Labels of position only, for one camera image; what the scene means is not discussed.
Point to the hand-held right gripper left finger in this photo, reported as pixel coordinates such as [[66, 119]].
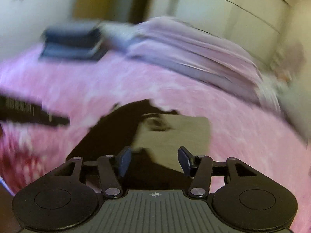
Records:
[[124, 162]]

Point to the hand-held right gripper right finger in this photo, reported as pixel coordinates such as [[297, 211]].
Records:
[[184, 161]]

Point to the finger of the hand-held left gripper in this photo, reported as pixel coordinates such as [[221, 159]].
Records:
[[57, 120]]

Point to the grey garment with dark print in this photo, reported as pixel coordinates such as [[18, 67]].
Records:
[[175, 136]]

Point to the folded dark blue clothes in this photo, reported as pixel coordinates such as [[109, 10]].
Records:
[[73, 41]]

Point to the pink fluffy blanket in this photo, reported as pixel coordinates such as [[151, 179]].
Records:
[[97, 89]]

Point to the white fluffy bedding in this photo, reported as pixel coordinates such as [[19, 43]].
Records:
[[119, 35], [269, 94]]

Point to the lavender folded quilt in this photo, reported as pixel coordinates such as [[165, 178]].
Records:
[[194, 51]]

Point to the wooden door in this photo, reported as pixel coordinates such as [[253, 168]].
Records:
[[107, 0]]

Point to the white wardrobe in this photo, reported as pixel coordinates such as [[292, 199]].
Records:
[[230, 9]]

